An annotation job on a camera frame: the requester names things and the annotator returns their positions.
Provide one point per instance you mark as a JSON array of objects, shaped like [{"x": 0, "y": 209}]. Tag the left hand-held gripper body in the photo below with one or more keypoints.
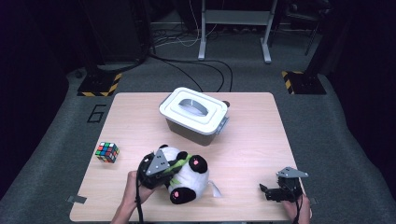
[{"x": 157, "y": 165}]

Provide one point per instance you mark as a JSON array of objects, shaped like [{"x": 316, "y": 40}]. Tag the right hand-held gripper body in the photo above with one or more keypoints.
[{"x": 289, "y": 188}]

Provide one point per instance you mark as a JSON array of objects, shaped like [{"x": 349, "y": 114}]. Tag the panda plush toy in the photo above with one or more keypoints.
[{"x": 191, "y": 177}]

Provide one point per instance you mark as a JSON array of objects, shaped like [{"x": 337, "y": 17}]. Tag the translucent brown storage box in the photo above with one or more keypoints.
[{"x": 193, "y": 135}]

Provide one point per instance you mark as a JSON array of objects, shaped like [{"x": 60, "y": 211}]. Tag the colourful puzzle cube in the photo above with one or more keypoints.
[{"x": 107, "y": 152}]

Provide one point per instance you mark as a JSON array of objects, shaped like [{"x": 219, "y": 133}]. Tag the person's right hand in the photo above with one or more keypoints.
[{"x": 292, "y": 212}]

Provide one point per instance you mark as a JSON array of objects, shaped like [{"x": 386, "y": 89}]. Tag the person's left hand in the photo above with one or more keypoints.
[{"x": 134, "y": 189}]

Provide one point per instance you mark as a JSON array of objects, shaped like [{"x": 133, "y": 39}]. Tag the grey tape piece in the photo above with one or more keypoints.
[
  {"x": 313, "y": 201},
  {"x": 77, "y": 199}
]

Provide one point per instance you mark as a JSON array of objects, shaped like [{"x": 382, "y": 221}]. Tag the black yellow striped stand base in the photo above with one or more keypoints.
[
  {"x": 303, "y": 82},
  {"x": 98, "y": 84}
]

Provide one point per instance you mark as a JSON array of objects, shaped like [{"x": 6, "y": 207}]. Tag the dark equipment cabinet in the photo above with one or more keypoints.
[{"x": 121, "y": 31}]

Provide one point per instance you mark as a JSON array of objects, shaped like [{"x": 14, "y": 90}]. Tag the dark metal stand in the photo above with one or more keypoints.
[{"x": 306, "y": 21}]

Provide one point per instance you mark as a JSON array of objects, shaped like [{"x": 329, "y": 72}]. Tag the black stand post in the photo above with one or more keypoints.
[{"x": 323, "y": 40}]

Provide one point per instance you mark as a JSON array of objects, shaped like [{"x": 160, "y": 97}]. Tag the white metal desk frame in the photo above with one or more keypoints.
[{"x": 236, "y": 17}]

